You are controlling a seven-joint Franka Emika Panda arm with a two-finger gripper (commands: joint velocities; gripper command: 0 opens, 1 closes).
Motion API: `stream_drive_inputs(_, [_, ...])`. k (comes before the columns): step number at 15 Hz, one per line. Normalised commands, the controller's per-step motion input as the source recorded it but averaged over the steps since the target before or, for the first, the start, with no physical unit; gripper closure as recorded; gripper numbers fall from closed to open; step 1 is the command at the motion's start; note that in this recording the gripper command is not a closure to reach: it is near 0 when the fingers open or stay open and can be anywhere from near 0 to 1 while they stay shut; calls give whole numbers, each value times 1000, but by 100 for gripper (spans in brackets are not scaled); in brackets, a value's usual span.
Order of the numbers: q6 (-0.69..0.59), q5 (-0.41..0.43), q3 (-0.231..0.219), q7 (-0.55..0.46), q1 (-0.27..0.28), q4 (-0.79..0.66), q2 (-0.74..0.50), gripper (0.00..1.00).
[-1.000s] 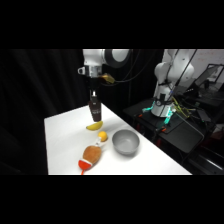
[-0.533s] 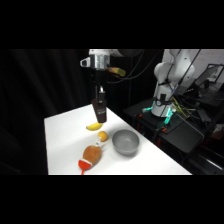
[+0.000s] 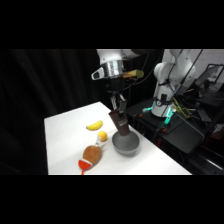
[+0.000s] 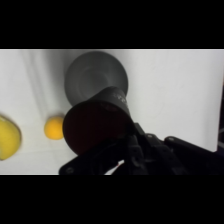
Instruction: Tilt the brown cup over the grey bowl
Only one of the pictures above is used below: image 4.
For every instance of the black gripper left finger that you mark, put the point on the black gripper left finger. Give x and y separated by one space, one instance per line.
96 159

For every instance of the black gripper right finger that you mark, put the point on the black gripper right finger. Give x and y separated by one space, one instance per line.
173 156

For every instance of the brown cup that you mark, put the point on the brown cup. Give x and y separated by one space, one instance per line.
98 121

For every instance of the orange ball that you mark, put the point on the orange ball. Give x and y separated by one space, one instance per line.
54 127

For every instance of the yellow banana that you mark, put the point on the yellow banana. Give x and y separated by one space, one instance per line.
8 137

